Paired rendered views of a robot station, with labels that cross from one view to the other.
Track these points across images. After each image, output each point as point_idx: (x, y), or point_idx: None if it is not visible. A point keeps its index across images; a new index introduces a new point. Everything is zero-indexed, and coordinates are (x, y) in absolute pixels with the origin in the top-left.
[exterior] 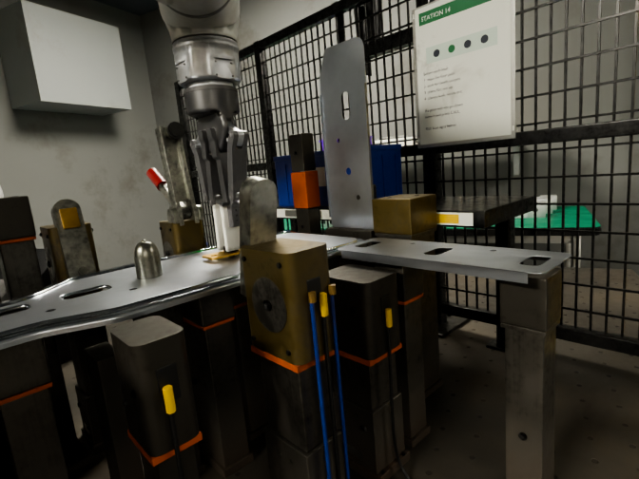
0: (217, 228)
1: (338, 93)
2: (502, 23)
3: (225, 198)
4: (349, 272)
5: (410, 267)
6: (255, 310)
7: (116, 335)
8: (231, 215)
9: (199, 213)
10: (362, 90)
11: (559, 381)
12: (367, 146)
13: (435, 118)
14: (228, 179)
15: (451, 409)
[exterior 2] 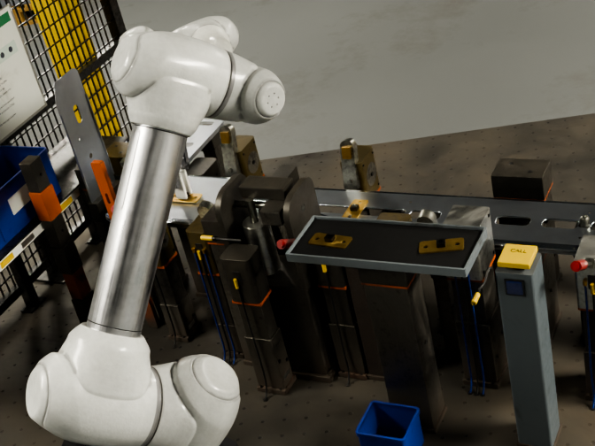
0: (184, 186)
1: (72, 108)
2: (16, 36)
3: (185, 164)
4: (198, 167)
5: (200, 150)
6: (250, 171)
7: (289, 173)
8: (186, 172)
9: None
10: (85, 99)
11: None
12: (96, 132)
13: (2, 115)
14: (184, 151)
15: (176, 240)
